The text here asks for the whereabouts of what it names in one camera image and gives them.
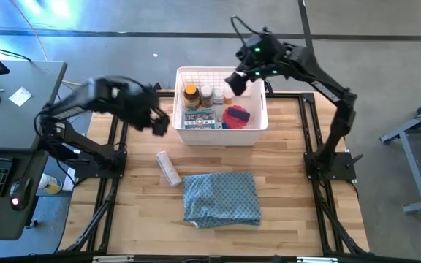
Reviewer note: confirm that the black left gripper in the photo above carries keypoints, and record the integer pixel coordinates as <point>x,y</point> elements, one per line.
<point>137,109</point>

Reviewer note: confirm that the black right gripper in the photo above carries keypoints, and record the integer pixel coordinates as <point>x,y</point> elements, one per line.
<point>265,60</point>

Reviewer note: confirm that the purple bandage roll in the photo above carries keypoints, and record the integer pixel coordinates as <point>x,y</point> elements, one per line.
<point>238,114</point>

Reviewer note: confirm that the gummy vitamin bottle white cap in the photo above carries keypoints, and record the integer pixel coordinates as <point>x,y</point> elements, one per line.
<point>206,95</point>

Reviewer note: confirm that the red scalloped round pad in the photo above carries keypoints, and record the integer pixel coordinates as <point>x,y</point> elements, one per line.
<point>234,118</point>

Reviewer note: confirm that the green first aid kit box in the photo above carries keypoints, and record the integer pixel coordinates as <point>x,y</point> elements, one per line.
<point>199,119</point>

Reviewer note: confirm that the amber fish oil bottle yellow cap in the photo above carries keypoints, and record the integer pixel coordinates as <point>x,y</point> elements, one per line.
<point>191,96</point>

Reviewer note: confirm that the white bandage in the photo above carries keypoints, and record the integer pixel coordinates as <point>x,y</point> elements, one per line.
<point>168,168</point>

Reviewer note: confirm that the blue bandage roll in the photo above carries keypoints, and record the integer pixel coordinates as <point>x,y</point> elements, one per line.
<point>224,125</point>

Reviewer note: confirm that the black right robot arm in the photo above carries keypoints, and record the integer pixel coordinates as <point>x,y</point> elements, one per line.
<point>334,91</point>

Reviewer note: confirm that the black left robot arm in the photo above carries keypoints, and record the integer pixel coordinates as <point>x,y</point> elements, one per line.
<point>86,95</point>

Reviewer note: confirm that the white plastic mesh basket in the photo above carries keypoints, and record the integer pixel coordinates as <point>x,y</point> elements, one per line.
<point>221,137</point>

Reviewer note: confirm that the black clamp lever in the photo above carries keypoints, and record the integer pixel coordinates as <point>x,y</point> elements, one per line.
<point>270,88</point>
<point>354,160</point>
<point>155,87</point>

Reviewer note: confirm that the blue star-patterned folded gown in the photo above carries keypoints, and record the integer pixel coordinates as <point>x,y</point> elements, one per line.
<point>221,199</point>

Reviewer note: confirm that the yellow and white bottle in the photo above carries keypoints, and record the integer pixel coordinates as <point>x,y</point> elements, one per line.
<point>49,183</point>

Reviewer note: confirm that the white paper note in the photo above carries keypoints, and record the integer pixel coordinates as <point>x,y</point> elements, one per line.
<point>19,96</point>

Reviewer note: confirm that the grey desk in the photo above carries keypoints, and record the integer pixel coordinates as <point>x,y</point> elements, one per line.
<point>13,124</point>

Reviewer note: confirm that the black computer mouse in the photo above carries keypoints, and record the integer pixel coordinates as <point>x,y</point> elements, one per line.
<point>19,193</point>

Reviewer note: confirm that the black aluminium table frame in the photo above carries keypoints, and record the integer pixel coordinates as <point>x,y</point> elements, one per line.
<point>166,94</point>

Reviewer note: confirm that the silver metal bracket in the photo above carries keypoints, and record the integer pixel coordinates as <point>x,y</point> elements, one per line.
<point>112,259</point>
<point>317,260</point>

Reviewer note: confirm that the grey-blue metal table frame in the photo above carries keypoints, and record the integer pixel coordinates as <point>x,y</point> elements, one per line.
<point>413,171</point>

